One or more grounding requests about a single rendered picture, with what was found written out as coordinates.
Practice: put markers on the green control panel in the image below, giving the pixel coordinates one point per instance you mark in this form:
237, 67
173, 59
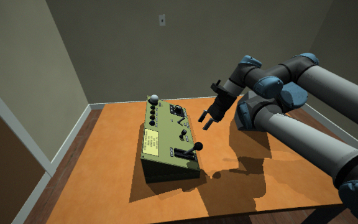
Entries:
168, 151

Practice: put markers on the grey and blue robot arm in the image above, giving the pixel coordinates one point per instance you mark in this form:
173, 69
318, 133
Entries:
285, 87

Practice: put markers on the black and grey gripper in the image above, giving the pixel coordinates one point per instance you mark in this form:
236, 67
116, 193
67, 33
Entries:
227, 95

